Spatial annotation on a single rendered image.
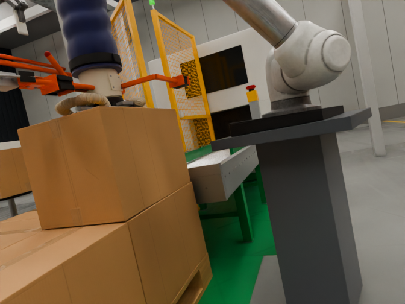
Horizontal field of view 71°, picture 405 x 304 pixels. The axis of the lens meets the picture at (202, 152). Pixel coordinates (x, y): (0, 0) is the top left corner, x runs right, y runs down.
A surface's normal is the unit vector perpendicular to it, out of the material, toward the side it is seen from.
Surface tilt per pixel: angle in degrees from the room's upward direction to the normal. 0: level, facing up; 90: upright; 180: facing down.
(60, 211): 90
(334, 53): 96
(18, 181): 90
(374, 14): 90
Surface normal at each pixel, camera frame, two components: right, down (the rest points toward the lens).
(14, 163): 0.86, -0.15
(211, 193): -0.34, 0.14
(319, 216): -0.59, 0.18
